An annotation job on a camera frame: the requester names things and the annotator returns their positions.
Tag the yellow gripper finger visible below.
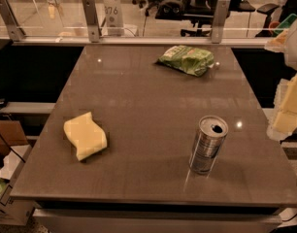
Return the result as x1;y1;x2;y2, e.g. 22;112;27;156
267;73;297;141

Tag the green jalapeno chip bag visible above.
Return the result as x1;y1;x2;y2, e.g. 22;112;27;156
158;45;215;77

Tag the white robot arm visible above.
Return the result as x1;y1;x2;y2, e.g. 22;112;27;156
265;18;297;141

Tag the silver redbull can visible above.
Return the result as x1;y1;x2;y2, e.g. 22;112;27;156
189;116;228;174

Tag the black office chair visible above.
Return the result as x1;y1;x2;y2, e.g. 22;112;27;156
132;0;255;37

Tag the yellow sponge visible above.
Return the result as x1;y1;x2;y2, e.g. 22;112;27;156
63;112;108;161

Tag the cardboard box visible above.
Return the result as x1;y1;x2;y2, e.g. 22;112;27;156
0;120;28;156

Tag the white box with label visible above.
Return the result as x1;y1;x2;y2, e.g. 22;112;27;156
0;145;34;225

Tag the white numbered sign post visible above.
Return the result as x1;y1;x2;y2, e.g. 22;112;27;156
103;0;124;36

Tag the middle metal railing post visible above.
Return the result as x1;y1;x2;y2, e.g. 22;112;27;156
82;0;101;43

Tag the black cable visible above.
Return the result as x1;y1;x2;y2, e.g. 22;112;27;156
0;120;27;164

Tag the left metal railing post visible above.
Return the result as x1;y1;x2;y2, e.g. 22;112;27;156
0;0;26;42

